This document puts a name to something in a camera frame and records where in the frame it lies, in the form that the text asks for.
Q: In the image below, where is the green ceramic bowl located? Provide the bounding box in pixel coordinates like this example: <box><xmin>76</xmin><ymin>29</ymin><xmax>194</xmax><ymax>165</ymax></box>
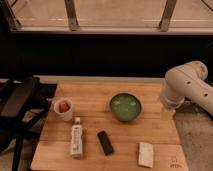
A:
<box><xmin>109</xmin><ymin>93</ymin><xmax>142</xmax><ymax>122</ymax></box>

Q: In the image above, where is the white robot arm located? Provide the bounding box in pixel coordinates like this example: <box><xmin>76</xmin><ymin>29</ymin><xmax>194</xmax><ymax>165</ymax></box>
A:
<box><xmin>160</xmin><ymin>61</ymin><xmax>213</xmax><ymax>117</ymax></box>

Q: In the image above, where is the red fruit in cup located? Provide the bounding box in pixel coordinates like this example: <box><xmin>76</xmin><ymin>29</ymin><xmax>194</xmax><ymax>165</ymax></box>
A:
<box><xmin>59</xmin><ymin>102</ymin><xmax>70</xmax><ymax>113</ymax></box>

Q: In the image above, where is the white paper cup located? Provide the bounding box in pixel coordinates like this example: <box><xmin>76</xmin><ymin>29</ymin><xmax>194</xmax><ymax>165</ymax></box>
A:
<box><xmin>54</xmin><ymin>98</ymin><xmax>72</xmax><ymax>121</ymax></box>

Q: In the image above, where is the black remote control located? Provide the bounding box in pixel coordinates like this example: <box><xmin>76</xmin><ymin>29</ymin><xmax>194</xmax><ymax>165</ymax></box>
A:
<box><xmin>97</xmin><ymin>131</ymin><xmax>114</xmax><ymax>155</ymax></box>

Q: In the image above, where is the white plastic bottle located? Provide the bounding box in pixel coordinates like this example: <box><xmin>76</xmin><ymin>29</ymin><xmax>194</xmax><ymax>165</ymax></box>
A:
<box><xmin>70</xmin><ymin>117</ymin><xmax>83</xmax><ymax>158</ymax></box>

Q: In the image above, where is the white folded cloth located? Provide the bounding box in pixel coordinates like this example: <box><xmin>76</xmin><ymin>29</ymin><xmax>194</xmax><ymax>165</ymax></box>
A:
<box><xmin>138</xmin><ymin>142</ymin><xmax>154</xmax><ymax>168</ymax></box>

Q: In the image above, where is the black chair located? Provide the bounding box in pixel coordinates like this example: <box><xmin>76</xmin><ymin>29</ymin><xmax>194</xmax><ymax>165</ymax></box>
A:
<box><xmin>0</xmin><ymin>76</ymin><xmax>56</xmax><ymax>171</ymax></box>

